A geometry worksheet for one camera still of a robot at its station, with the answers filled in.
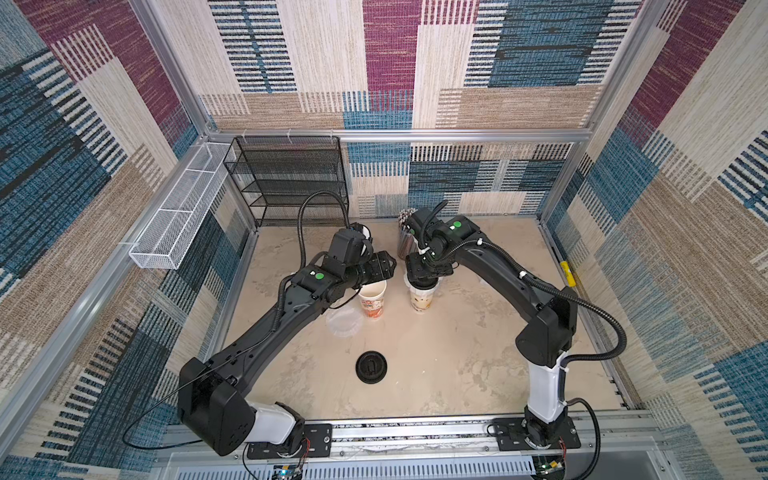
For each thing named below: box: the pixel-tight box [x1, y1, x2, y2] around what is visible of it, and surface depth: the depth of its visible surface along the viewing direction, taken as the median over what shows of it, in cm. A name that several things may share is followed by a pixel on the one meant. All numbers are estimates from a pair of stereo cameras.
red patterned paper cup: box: [358, 280, 387, 320], surface depth 84 cm
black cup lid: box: [355, 350, 388, 384], surface depth 85 cm
